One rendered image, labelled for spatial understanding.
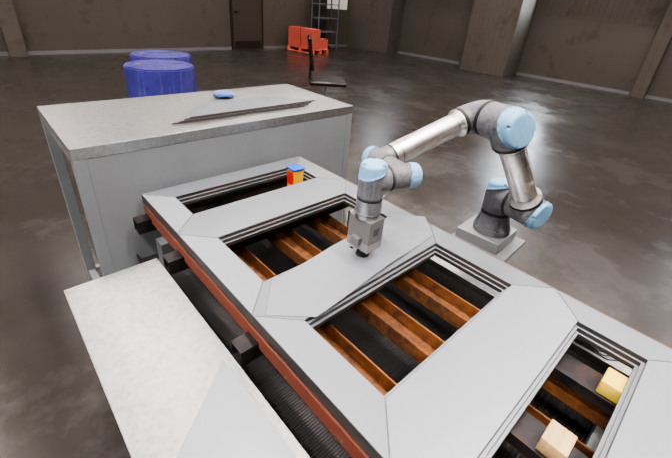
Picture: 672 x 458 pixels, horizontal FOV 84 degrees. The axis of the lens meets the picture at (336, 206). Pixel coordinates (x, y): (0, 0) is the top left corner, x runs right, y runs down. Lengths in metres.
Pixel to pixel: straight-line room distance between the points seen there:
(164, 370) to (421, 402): 0.59
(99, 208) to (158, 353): 0.70
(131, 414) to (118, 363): 0.15
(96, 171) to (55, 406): 1.02
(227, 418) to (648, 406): 0.87
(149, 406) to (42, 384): 1.23
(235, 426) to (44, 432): 1.24
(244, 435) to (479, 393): 0.48
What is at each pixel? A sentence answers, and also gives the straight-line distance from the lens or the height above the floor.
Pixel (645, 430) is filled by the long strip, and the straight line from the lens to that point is 1.05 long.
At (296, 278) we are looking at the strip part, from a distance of 1.08.
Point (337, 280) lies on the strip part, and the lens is 1.07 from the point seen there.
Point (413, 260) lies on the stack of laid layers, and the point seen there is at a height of 0.84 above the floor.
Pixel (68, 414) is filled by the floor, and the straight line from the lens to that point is 2.04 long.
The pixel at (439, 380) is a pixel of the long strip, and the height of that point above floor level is 0.85.
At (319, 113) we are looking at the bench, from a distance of 1.94.
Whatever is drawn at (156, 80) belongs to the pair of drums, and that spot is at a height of 0.82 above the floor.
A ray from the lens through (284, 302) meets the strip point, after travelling 1.01.
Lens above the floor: 1.54
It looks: 29 degrees down
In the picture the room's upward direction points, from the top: 5 degrees clockwise
